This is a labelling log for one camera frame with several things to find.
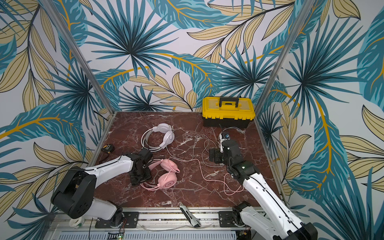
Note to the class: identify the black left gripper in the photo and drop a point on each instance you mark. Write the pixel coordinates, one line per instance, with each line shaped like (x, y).
(139, 175)

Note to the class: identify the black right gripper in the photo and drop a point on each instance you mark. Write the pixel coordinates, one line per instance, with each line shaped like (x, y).
(217, 155)

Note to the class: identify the pink headphones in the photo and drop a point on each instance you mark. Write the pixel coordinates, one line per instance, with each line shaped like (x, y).
(165, 181)

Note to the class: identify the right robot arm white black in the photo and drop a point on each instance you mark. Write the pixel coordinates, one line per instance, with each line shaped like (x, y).
(279, 222)

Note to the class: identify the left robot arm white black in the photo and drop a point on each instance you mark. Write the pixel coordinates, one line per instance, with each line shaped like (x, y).
(75, 194)

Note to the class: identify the black yellow tape measure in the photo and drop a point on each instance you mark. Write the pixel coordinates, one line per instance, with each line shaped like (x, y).
(109, 148)

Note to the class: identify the yellow black toolbox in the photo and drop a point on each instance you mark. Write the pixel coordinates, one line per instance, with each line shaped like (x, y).
(227, 112)

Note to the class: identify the grey utility knife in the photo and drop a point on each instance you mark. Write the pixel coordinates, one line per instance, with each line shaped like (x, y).
(189, 216)

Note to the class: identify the white tape roll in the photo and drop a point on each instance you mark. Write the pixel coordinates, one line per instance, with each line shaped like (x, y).
(76, 223)

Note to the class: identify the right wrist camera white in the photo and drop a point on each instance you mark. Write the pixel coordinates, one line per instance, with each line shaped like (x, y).
(223, 136)

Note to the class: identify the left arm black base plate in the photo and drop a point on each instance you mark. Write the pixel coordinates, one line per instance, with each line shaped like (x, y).
(127, 220)

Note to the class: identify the aluminium front rail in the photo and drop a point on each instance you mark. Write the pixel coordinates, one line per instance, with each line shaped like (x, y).
(157, 224)

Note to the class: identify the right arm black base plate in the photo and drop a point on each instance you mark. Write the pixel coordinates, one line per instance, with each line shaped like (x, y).
(229, 219)

